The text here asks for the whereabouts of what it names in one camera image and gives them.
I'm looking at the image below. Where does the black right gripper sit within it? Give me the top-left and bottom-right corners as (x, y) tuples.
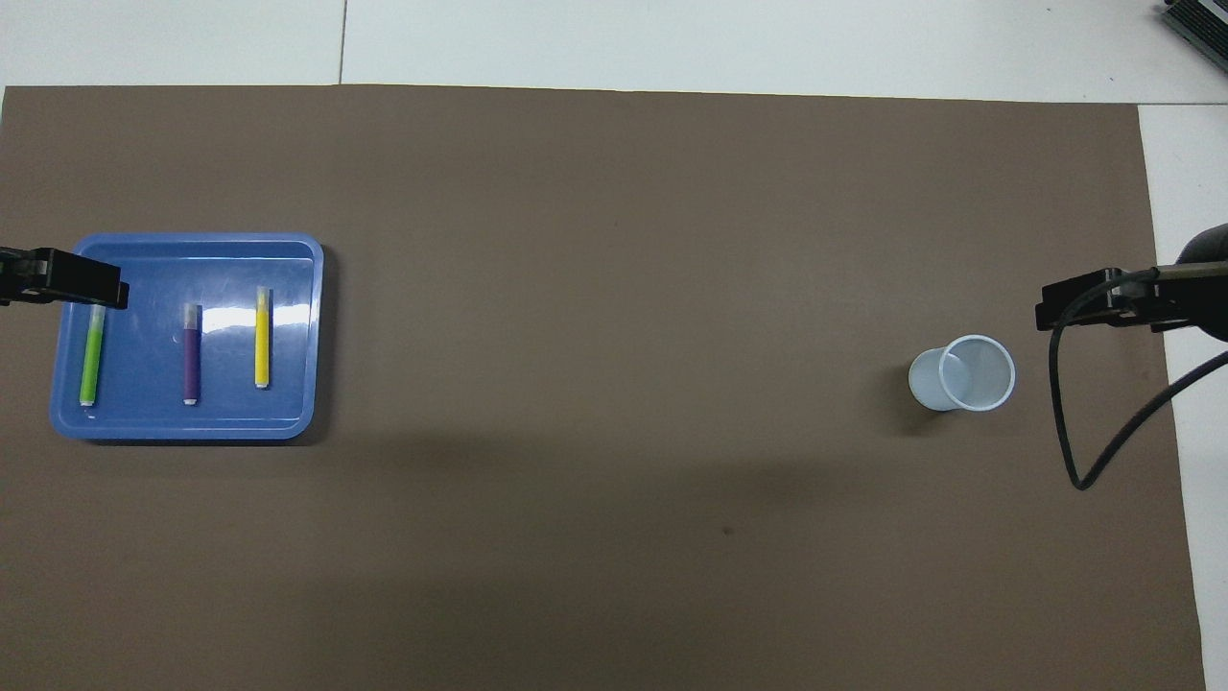
(1034, 223), (1228, 343)

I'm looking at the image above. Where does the green marker pen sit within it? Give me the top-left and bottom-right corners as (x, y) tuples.
(79, 305), (108, 408)

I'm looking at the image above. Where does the purple marker pen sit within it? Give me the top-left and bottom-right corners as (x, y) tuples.
(181, 303), (203, 407)

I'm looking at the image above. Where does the yellow marker pen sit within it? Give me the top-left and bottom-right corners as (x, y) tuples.
(253, 286), (272, 390)

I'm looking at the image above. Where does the translucent plastic cup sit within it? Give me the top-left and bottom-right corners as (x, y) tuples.
(908, 334), (1017, 414)

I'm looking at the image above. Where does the blue plastic tray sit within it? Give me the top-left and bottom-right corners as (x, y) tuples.
(50, 232), (325, 441)

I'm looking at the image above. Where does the grey ribbed device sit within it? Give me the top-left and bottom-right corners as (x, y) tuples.
(1159, 0), (1228, 60)

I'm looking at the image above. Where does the brown table mat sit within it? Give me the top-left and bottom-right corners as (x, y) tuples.
(0, 84), (1208, 691)

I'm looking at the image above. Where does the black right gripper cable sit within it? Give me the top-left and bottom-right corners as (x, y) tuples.
(1050, 261), (1228, 491)

